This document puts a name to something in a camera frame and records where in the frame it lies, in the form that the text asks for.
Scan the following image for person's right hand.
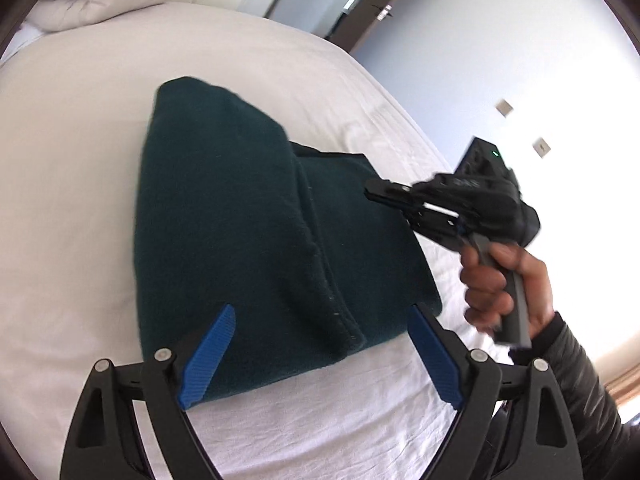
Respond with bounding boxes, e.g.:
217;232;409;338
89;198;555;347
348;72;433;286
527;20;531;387
458;241;557;342

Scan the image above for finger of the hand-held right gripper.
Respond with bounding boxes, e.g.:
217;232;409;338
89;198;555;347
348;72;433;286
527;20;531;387
364;179;437;207
406;205;472;250

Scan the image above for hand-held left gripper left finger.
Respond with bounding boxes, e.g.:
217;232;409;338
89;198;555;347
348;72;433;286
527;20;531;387
60;303;237;480

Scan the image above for bed with white sheet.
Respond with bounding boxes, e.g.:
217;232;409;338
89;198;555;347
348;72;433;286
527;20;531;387
0;2;516;480

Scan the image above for black box device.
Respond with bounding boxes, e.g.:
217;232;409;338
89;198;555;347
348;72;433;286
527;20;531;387
456;136;519;179

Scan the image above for person's right forearm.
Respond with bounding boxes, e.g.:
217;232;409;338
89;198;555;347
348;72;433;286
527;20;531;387
509;311;640;480

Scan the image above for dark green sweater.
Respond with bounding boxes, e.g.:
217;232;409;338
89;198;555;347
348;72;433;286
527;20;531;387
132;76;443;404

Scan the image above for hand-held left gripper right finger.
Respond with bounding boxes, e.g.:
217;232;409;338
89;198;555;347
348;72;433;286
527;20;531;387
407;302;585;480

